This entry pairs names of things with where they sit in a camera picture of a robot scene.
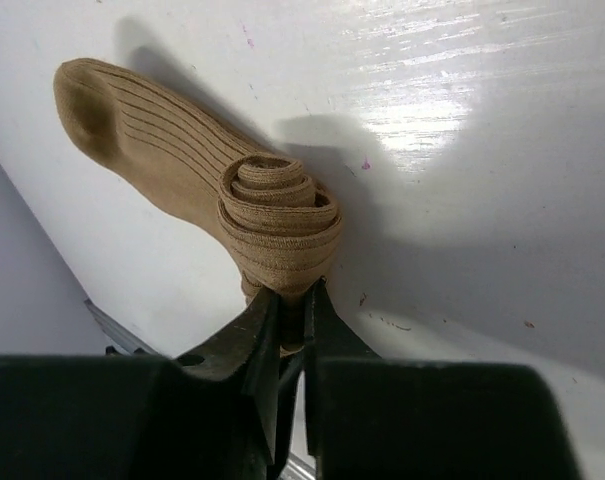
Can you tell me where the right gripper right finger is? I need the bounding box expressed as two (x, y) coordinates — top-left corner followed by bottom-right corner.
(304, 282), (577, 479)

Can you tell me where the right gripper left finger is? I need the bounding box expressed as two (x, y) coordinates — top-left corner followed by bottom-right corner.
(0, 290), (280, 479)

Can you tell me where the brown sock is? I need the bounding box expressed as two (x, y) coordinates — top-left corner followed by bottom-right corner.
(53, 58), (343, 356)

